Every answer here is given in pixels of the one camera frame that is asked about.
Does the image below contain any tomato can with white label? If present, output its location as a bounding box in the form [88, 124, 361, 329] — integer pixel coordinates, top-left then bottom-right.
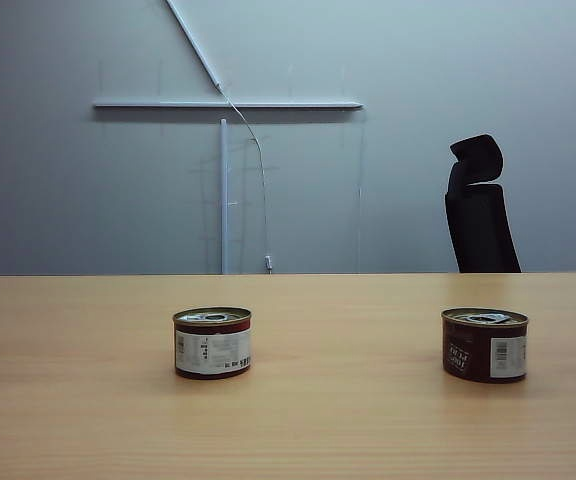
[172, 306, 253, 380]

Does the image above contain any tomato can with dark label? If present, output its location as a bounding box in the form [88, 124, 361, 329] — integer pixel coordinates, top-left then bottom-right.
[440, 306, 528, 384]

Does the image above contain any vertical white wall conduit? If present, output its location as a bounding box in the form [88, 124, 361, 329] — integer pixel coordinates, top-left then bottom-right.
[219, 118, 231, 275]

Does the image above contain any thin hanging cable with plug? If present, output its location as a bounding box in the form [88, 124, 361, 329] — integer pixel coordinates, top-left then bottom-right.
[220, 84, 274, 273]

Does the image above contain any horizontal white wall conduit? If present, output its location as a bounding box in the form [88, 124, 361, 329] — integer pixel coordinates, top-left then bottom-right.
[92, 98, 365, 111]

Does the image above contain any diagonal white wall conduit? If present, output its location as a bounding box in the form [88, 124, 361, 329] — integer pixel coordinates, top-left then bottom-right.
[164, 0, 224, 91]

